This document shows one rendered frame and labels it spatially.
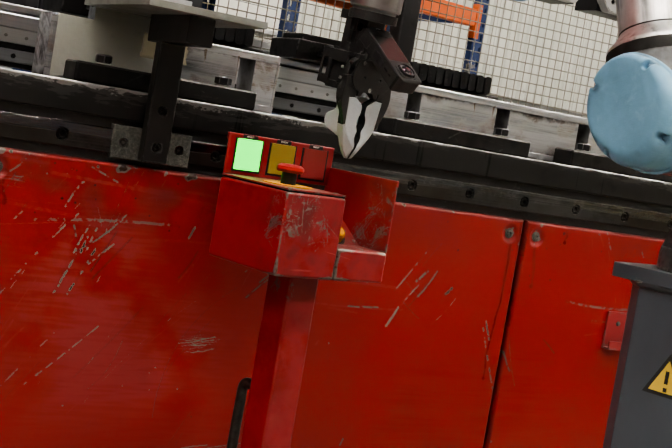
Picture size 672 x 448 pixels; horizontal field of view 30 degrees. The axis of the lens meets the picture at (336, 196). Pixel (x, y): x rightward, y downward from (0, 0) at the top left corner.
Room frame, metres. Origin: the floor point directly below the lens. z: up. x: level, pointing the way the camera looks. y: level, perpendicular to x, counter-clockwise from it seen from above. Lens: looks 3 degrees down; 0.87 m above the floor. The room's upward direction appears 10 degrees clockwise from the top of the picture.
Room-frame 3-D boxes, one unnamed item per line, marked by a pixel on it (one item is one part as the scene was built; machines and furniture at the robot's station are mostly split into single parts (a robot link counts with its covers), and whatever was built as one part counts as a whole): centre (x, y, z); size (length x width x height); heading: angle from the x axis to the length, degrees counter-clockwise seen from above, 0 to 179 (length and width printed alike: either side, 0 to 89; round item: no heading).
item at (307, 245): (1.80, 0.04, 0.75); 0.20 x 0.16 x 0.18; 131
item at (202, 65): (1.99, 0.31, 0.92); 0.39 x 0.06 x 0.10; 121
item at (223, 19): (1.84, 0.28, 1.00); 0.26 x 0.18 x 0.01; 31
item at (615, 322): (2.36, -0.60, 0.59); 0.15 x 0.02 x 0.07; 121
